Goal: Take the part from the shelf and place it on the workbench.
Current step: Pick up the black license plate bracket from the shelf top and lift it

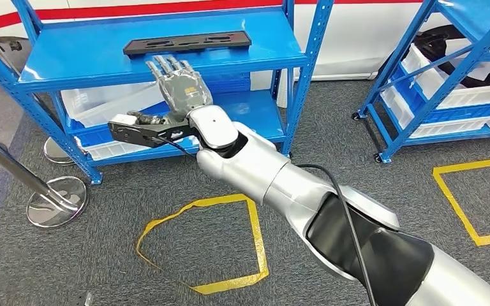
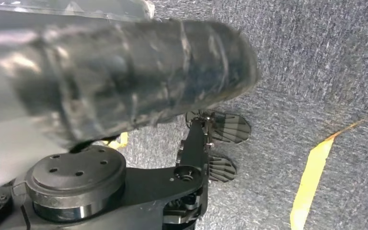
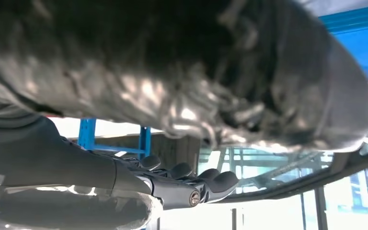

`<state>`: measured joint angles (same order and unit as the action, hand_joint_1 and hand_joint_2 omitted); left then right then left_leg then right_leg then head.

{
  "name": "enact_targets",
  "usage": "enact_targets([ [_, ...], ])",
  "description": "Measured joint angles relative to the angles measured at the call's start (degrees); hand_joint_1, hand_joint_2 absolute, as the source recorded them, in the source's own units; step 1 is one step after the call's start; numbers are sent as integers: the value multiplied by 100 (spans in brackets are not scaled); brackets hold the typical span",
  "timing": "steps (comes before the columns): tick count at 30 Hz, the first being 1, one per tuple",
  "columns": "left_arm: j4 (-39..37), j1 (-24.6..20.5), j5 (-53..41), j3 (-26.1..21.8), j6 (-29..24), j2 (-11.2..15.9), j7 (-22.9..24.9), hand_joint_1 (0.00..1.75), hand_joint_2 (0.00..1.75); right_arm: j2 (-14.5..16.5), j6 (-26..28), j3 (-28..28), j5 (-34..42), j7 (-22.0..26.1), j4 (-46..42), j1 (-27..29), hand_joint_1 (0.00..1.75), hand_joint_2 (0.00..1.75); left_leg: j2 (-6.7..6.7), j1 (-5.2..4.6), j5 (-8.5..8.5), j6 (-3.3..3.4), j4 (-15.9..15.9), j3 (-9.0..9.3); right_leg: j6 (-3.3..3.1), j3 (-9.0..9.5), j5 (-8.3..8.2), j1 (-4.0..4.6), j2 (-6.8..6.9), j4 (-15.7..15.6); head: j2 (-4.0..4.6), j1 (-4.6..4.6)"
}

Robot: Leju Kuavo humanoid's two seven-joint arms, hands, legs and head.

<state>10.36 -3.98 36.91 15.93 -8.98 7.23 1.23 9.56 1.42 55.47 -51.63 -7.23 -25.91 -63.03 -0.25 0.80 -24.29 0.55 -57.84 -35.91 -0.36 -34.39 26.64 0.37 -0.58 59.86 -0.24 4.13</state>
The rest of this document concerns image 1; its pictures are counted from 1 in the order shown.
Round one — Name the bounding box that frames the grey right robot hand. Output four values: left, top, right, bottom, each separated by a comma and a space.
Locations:
126, 55, 214, 126

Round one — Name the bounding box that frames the long black plastic part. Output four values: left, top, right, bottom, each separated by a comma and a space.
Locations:
122, 31, 253, 58

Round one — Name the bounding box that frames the blue metal shelf rack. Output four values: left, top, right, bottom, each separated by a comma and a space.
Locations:
352, 0, 490, 165
0, 0, 335, 186

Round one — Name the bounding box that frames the translucent white plastic bin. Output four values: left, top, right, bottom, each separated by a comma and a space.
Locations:
61, 82, 167, 128

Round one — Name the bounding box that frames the yellow floor tape square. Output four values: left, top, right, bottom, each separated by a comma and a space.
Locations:
433, 158, 490, 247
135, 193, 271, 296

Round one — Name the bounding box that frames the white car with red stripe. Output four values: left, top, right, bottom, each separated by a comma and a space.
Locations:
0, 0, 490, 82

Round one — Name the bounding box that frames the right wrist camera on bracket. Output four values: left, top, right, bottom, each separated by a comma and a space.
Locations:
107, 113, 196, 149

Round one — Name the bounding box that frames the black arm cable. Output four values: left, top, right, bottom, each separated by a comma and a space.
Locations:
160, 138, 378, 306

